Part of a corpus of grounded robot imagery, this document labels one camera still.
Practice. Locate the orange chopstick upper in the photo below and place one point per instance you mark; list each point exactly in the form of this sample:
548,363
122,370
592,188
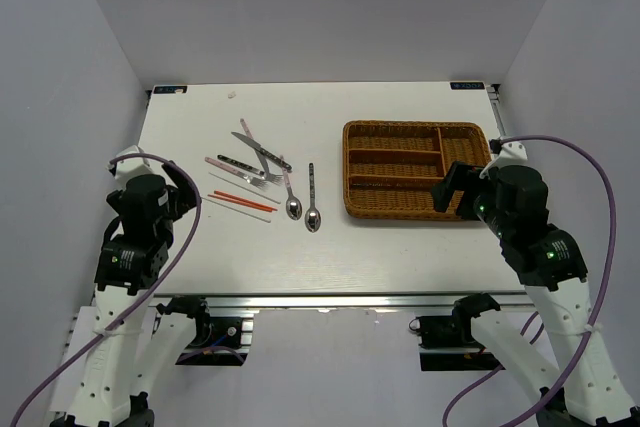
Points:
229,195

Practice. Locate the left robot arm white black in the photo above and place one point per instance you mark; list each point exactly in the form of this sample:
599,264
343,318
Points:
119,378

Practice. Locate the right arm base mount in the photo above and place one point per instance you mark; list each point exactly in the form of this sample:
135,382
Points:
442,347

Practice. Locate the knife with pink handle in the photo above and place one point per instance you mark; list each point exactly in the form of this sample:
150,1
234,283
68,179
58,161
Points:
261,158

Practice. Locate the blue label left corner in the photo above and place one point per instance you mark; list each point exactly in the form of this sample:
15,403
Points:
169,89

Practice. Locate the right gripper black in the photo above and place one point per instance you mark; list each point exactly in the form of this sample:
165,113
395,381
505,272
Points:
459,175

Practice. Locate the white chopstick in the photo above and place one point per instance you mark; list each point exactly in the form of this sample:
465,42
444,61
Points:
247,189
236,210

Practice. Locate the fork with pink handle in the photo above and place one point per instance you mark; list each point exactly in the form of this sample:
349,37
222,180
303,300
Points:
253,181

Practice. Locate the fork with black handle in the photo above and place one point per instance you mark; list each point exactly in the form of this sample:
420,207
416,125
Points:
276,179

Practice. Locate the white chopstick upper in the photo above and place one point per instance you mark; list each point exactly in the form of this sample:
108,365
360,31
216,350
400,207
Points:
247,189

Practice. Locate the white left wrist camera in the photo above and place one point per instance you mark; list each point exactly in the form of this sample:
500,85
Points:
125,170

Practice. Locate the white chopstick lower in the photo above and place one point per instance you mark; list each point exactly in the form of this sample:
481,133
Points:
236,210

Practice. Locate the woven wicker cutlery tray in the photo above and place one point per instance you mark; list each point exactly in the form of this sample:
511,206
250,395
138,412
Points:
389,167

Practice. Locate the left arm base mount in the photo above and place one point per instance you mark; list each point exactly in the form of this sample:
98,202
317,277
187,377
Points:
217,340

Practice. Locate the knife with black handle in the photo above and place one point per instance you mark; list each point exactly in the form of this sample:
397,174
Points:
269,155

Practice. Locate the orange chopstick lower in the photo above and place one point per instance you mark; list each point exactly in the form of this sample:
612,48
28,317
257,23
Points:
244,203

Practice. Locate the aluminium rail front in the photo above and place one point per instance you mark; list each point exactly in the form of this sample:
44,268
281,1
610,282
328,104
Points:
387,301

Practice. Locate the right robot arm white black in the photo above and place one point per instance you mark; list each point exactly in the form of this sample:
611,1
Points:
581,387

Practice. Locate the orange chopstick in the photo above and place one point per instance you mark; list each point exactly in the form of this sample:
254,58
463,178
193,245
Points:
229,195
244,203

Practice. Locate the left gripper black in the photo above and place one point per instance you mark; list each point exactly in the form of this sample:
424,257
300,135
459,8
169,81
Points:
184,196

